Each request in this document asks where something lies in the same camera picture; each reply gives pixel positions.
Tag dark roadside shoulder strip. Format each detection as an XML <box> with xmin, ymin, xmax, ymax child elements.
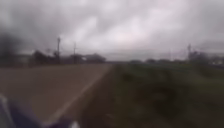
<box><xmin>74</xmin><ymin>64</ymin><xmax>118</xmax><ymax>128</ymax></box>

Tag dark low building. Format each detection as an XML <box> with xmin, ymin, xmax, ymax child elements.
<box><xmin>81</xmin><ymin>53</ymin><xmax>107</xmax><ymax>65</ymax></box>

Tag pole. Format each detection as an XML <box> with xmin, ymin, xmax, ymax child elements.
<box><xmin>187</xmin><ymin>43</ymin><xmax>192</xmax><ymax>63</ymax></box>
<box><xmin>56</xmin><ymin>36</ymin><xmax>62</xmax><ymax>64</ymax></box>

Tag green grass verge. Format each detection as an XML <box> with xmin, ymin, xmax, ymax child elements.
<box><xmin>111</xmin><ymin>61</ymin><xmax>224</xmax><ymax>128</ymax></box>

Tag grey-brown asphalt road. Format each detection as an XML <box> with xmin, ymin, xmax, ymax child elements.
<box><xmin>0</xmin><ymin>63</ymin><xmax>113</xmax><ymax>128</ymax></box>

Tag robot's own part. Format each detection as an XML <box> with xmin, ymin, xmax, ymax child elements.
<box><xmin>68</xmin><ymin>121</ymin><xmax>81</xmax><ymax>128</ymax></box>

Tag dark clump of trees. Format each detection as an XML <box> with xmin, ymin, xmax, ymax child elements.
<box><xmin>31</xmin><ymin>49</ymin><xmax>55</xmax><ymax>66</ymax></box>

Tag distant row of trees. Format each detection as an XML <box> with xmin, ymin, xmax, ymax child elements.
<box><xmin>129</xmin><ymin>51</ymin><xmax>224</xmax><ymax>66</ymax></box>

